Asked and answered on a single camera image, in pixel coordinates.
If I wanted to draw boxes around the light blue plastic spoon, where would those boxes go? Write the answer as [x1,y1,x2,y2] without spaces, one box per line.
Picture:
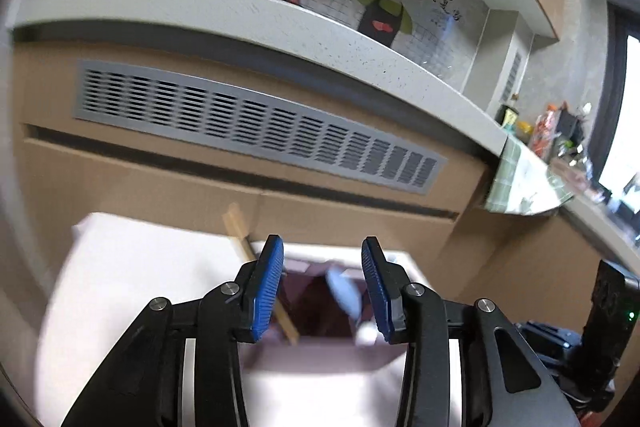
[324,262,366,323]

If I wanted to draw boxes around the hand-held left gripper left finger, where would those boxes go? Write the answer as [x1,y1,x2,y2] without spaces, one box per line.
[60,234,285,427]

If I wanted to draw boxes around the pile of kitchen supplies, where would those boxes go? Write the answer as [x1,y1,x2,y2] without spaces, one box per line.
[520,99,613,208]

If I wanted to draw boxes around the grey vent grille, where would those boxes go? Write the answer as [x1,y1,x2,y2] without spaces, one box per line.
[75,61,449,195]

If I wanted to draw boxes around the white round-bowl spoon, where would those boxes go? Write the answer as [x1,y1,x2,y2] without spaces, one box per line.
[352,319,383,348]

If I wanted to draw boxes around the window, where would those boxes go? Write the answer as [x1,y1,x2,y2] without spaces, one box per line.
[597,7,640,208]

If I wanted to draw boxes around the purple plastic utensil holder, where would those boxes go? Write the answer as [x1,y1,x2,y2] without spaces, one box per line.
[239,254,418,380]

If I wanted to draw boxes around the grey speckled kitchen countertop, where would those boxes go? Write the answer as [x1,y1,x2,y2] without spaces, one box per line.
[7,0,640,258]

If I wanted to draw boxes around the dark bottle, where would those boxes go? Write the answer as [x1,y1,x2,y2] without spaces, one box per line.
[497,103,519,130]

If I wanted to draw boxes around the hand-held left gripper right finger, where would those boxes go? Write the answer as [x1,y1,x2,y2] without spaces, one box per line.
[361,235,583,427]

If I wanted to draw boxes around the wooden chopstick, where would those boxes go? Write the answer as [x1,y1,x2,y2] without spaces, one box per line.
[224,203,301,345]

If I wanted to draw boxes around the green checked towel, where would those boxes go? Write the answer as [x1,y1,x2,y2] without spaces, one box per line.
[482,134,576,215]

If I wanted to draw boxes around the white wall vent panel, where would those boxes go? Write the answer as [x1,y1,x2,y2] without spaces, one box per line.
[502,49,523,102]

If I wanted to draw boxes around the wooden kitchen cabinet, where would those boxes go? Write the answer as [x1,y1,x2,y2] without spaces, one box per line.
[10,42,640,427]

